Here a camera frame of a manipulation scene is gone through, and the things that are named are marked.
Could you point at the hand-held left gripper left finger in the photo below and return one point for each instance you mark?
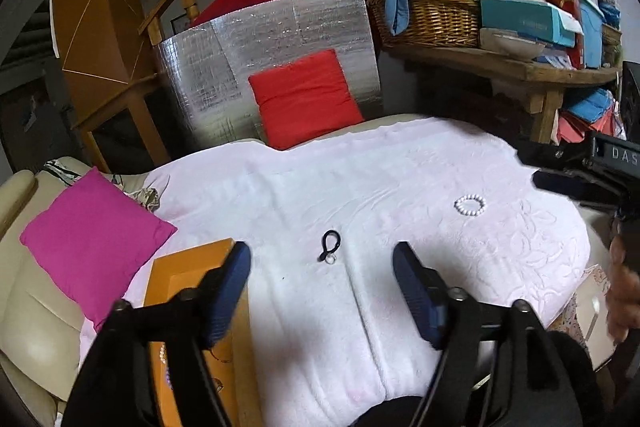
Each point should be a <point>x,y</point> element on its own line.
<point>230,287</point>

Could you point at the floral patterned cloth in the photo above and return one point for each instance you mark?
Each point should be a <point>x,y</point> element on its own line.
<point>145,197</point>

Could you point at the teal box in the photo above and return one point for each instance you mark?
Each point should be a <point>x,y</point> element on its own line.
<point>525,19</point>

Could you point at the silver insulation sheet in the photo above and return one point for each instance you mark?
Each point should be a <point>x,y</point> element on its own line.
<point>215,57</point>

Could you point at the red folded cloth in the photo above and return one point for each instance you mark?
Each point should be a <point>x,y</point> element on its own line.
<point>585,129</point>

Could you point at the person's right hand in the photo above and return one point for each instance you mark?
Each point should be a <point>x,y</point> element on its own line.
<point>625,287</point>

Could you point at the blue box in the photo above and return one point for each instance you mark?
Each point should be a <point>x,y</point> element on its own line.
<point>592,32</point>

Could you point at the orange-brown cabinet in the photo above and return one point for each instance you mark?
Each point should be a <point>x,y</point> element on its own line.
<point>95,7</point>

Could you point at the pink cushion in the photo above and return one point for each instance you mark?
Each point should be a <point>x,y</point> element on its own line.
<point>95,237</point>

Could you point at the blue folded cloth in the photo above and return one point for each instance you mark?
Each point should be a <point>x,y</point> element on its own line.
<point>590,104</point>

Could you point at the large wicker basket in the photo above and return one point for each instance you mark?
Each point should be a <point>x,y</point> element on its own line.
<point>430,19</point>

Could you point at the orange box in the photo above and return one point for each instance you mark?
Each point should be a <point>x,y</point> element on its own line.
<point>170,267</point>

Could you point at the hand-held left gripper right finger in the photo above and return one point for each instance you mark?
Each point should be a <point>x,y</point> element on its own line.
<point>415,287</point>

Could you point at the red and gold cloth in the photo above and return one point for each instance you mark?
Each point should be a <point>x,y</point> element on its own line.
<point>565,2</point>

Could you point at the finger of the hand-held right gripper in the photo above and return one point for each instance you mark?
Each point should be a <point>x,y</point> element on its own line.
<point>550,155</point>
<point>565,184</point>

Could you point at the wooden bench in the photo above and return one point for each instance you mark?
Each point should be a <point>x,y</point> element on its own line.
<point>500,64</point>

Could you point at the red cushion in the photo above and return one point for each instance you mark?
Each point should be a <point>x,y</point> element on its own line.
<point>305,97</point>

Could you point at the beige leather sofa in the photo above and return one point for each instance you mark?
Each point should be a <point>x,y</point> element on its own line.
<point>30,307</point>

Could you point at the small wicker basket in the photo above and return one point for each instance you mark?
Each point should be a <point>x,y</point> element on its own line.
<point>612,44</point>

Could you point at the white towel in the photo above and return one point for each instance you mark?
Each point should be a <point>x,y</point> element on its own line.
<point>310,187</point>

